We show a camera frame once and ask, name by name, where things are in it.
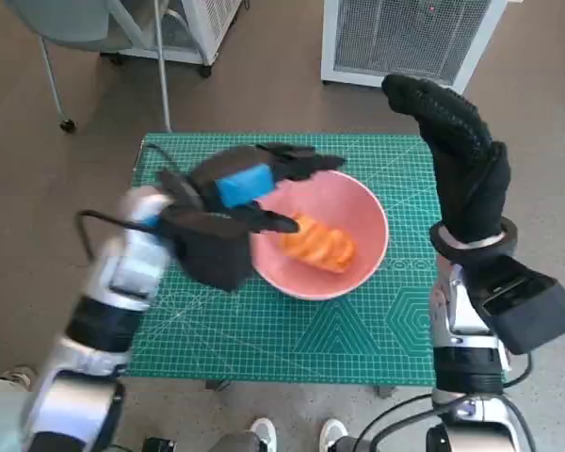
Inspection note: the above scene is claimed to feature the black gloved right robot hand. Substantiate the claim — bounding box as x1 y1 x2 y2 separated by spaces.
380 73 510 244

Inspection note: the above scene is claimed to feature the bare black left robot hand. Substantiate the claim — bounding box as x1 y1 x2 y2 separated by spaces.
187 143 348 235

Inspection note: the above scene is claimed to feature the rectangular striped toy bread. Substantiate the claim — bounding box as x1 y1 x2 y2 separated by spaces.
280 213 357 276

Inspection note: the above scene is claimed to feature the pink bowl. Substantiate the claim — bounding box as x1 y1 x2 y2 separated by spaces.
251 169 390 302

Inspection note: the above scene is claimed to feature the silver metal pole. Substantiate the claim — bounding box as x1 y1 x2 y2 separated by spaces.
153 0 173 133

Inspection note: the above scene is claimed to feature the green cutting mat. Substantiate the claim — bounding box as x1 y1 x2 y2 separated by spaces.
121 133 512 388

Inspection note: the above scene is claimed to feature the large white mesh appliance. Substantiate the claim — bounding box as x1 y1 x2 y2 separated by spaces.
319 0 508 95

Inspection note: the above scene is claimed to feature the white mesh cabinet on casters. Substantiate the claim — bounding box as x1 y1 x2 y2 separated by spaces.
98 0 246 79

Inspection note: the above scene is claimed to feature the grey chair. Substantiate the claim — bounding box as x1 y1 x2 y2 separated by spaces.
2 0 137 133

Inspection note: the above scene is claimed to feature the white shoe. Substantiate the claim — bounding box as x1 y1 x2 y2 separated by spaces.
249 417 278 452
319 418 348 452

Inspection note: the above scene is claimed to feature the person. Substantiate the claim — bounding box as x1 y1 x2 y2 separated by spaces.
0 365 41 452

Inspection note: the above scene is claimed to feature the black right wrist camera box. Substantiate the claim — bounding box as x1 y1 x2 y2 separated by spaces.
460 256 565 355

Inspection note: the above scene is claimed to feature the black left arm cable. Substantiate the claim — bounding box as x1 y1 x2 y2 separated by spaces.
77 210 164 258

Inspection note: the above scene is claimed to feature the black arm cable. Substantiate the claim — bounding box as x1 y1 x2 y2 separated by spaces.
77 210 164 258
357 395 437 452
374 393 543 452

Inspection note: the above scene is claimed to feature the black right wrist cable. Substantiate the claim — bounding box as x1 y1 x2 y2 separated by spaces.
503 347 534 388

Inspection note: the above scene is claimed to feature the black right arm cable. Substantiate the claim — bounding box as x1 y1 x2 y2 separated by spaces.
357 395 437 452
374 393 543 452

